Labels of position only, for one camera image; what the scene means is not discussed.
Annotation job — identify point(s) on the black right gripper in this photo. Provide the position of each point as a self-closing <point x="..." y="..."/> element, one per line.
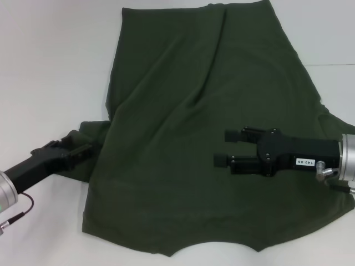
<point x="291" y="152"/>

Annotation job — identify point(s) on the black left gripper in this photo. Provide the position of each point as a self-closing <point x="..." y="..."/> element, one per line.
<point x="41" y="163"/>

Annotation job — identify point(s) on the dark green t-shirt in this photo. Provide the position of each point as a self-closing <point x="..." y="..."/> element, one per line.
<point x="194" y="110"/>

